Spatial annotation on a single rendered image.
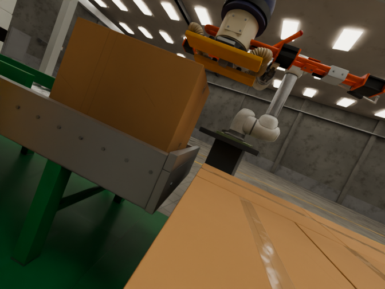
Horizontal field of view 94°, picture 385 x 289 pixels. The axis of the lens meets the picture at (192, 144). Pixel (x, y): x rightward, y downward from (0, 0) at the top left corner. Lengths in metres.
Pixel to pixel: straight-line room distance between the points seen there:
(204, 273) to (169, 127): 0.56
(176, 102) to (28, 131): 0.53
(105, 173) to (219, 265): 0.48
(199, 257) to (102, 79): 0.77
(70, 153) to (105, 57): 0.43
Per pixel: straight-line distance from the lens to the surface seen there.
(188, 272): 0.26
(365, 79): 1.01
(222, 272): 0.30
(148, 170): 0.59
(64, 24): 3.91
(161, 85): 0.77
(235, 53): 0.81
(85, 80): 0.94
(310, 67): 0.98
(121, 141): 0.63
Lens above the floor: 0.70
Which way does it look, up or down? 5 degrees down
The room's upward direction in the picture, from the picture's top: 24 degrees clockwise
